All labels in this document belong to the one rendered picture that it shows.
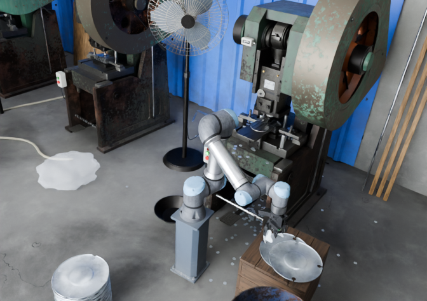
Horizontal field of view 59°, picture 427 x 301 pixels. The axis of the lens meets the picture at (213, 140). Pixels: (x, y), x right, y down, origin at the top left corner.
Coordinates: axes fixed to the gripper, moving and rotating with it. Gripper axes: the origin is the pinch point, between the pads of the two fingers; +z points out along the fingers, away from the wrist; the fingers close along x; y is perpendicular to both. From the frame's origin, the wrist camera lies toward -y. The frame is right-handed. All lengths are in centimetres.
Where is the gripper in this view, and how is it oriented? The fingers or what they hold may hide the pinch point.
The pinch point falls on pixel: (269, 237)
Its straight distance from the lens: 206.1
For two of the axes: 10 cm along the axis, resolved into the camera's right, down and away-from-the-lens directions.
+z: -0.6, 8.6, 5.0
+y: 5.5, 4.5, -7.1
